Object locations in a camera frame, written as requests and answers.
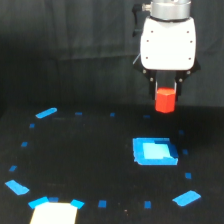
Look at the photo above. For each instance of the long blue tape top-left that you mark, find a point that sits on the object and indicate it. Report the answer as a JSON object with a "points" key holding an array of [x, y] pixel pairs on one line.
{"points": [[46, 113]]}

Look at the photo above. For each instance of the red hexagonal block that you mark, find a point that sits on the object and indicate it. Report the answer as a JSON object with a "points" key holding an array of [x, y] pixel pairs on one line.
{"points": [[165, 100]]}

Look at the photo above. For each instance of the small blue tape left upper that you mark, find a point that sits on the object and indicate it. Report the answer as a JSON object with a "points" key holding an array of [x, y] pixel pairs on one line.
{"points": [[32, 125]]}

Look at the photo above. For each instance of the small blue tape bottom centre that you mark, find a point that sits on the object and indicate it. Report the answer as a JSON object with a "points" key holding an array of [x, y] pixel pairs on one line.
{"points": [[102, 204]]}

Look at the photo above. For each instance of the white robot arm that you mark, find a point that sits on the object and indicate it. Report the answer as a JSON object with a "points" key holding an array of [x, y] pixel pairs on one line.
{"points": [[163, 10]]}

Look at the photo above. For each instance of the small blue tape top right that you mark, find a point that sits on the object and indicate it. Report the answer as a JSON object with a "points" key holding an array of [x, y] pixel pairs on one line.
{"points": [[146, 116]]}

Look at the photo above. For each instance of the blue tape square target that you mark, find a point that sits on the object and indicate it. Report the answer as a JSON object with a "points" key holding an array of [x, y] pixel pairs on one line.
{"points": [[155, 152]]}

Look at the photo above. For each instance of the small blue tape left middle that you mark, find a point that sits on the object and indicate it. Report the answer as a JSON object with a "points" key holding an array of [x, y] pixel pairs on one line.
{"points": [[24, 144]]}

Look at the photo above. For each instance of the blue tape beside paper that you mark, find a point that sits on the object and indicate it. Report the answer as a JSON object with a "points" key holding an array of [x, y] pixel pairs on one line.
{"points": [[76, 203]]}

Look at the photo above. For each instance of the small blue tape right middle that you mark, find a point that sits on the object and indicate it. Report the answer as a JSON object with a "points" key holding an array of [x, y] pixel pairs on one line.
{"points": [[185, 151]]}

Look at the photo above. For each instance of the small blue tape bottom right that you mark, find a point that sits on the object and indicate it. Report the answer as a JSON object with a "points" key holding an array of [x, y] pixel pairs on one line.
{"points": [[147, 205]]}

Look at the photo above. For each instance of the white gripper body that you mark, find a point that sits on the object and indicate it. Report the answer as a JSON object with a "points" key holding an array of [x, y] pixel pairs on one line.
{"points": [[167, 46]]}

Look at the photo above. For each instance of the small blue tape right upper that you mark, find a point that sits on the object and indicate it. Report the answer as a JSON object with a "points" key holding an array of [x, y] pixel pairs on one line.
{"points": [[181, 132]]}

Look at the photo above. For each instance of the large blue tape bottom-right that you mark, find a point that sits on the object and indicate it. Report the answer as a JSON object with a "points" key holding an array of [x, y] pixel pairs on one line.
{"points": [[186, 198]]}

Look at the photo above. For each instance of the white paper sheet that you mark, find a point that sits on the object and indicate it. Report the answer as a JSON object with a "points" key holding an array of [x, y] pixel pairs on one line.
{"points": [[54, 213]]}

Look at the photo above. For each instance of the large blue tape left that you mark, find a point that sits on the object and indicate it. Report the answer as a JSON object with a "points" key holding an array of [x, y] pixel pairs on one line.
{"points": [[17, 188]]}

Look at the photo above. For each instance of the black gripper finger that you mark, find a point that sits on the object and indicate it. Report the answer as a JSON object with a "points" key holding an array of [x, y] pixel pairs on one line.
{"points": [[178, 86], [153, 88]]}

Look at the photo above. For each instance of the small blue tape top left-centre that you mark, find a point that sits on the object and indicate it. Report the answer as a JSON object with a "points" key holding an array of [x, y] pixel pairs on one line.
{"points": [[78, 113]]}

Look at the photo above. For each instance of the small blue tape left lower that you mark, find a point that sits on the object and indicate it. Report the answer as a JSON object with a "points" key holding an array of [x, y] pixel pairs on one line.
{"points": [[13, 168]]}

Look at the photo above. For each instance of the small blue tape right lower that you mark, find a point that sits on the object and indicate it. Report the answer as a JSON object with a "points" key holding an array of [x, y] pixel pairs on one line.
{"points": [[188, 176]]}

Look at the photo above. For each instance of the blue tape strip bottom-left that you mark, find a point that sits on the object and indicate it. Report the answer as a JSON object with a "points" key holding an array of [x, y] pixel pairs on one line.
{"points": [[37, 202]]}

